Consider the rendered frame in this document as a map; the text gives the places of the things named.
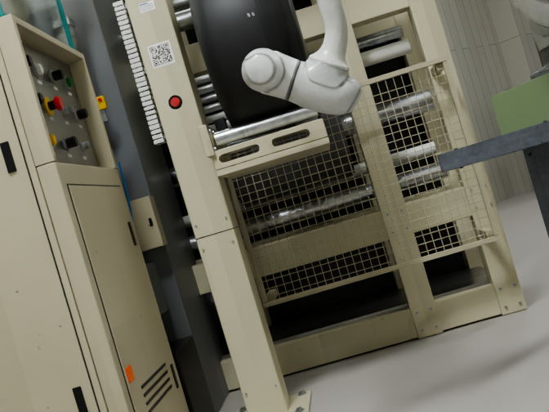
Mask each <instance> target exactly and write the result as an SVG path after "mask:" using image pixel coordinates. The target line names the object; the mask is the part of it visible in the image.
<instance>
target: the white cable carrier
mask: <svg viewBox="0 0 549 412"><path fill-rule="evenodd" d="M113 7H115V8H114V11H115V12H116V13H115V14H116V16H117V20H118V21H119V22H118V25H119V26H121V27H120V30H121V31H122V32H121V33H122V35H123V40H125V41H124V45H126V46H125V48H126V50H127V54H128V55H129V56H128V58H129V59H130V60H129V61H130V64H131V67H132V69H133V70H132V72H133V73H134V77H135V80H136V85H137V87H138V91H139V92H140V97H142V98H141V101H142V102H143V103H142V105H143V106H144V107H145V108H144V111H146V112H145V115H146V116H149V117H146V118H147V121H149V122H148V124H149V128H150V131H151V130H152V131H151V135H154V136H152V137H153V140H155V141H154V144H155V145H158V146H159V145H162V144H164V143H167V141H166V137H165V135H164V134H163V133H164V131H163V130H161V129H163V127H162V125H160V124H161V121H160V120H159V119H160V118H159V115H158V111H156V110H157V107H156V106H155V105H156V104H155V102H154V98H153V97H152V96H153V93H152V92H151V88H150V83H149V80H148V79H147V74H146V72H145V67H144V64H143V60H142V58H141V55H140V51H139V47H138V44H137V41H136V36H134V35H135V33H134V32H133V31H134V30H133V28H132V23H131V22H130V21H131V20H130V17H129V14H128V11H127V6H126V3H124V2H123V0H121V1H118V2H114V3H113Z"/></svg>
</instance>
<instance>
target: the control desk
mask: <svg viewBox="0 0 549 412"><path fill-rule="evenodd" d="M116 168H117V166H116V163H115V160H114V155H113V152H112V150H111V146H110V143H109V138H108V136H107V132H106V130H105V125H104V122H103V118H102V116H101V113H100V108H99V106H98V102H97V99H96V94H95V92H94V88H93V86H92V81H91V78H90V75H89V72H88V69H87V64H86V61H85V58H84V55H83V54H82V53H80V52H79V51H76V50H74V49H73V48H72V47H69V46H67V45H65V44H64V43H62V42H60V41H59V40H57V39H55V38H53V37H52V36H50V35H48V34H45V33H44V32H43V31H41V30H39V29H37V28H35V27H33V26H32V25H30V24H28V23H26V22H24V21H23V20H21V19H19V18H17V17H16V16H14V15H12V14H9V15H6V16H2V17H0V412H189V409H188V405H187V403H186V400H185V395H184V392H183V389H182V386H181V381H180V379H179V375H178V373H177V370H176V365H175V362H174V359H173V356H172V351H171V348H170V345H169V342H168V340H167V335H166V332H165V328H164V326H163V321H162V318H161V315H160V312H159V309H158V304H157V302H156V298H155V296H154V291H153V288H152V284H151V282H150V277H149V274H148V271H147V268H146V265H145V260H144V258H143V254H142V252H141V247H140V244H139V240H138V238H137V235H136V230H135V227H134V224H133V221H132V216H131V214H130V210H129V207H128V205H127V200H126V197H125V194H124V191H123V186H122V183H121V180H120V177H119V175H118V170H117V169H116ZM129 365H131V366H132V371H133V374H134V377H135V379H134V380H133V381H132V382H131V383H129V381H128V378H127V373H126V370H125V368H127V367H128V366H129Z"/></svg>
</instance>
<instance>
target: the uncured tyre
mask: <svg viewBox="0 0 549 412"><path fill-rule="evenodd" d="M189 3H190V12H191V16H192V20H193V24H194V29H195V33H196V36H197V39H198V42H199V47H200V50H201V52H202V56H203V60H204V63H205V65H206V68H207V71H208V75H209V78H210V79H211V82H212V86H213V88H214V91H215V93H216V96H217V99H218V101H219V102H220V104H221V108H222V109H223V111H224V113H225V116H226V118H227V119H228V121H229V123H230V125H231V127H232V128H233V127H236V126H239V125H241V124H245V123H249V122H252V121H255V120H258V119H262V118H264V117H268V116H271V115H273V114H278V113H281V112H284V111H286V110H291V109H294V108H297V107H300V106H299V105H296V104H294V103H292V102H291V101H286V100H284V99H281V98H278V97H275V96H269V95H266V94H262V93H260V92H258V91H255V90H253V89H251V88H250V87H249V86H248V85H247V84H246V83H245V82H244V80H243V76H242V64H243V61H244V59H245V57H246V56H247V55H248V54H249V53H250V52H252V51H253V50H256V49H258V48H268V49H270V50H272V51H277V52H281V53H283V54H284V55H287V56H290V57H292V58H295V59H297V60H300V61H304V62H306V60H308V58H309V56H308V52H307V50H306V45H305V41H304V38H303V35H302V32H301V27H300V25H299V21H298V19H297V13H296V11H295V8H294V5H293V2H292V0H189ZM252 9H255V12H256V15H257V17H255V18H252V19H249V20H247V17H246V15H245V11H250V10H252Z"/></svg>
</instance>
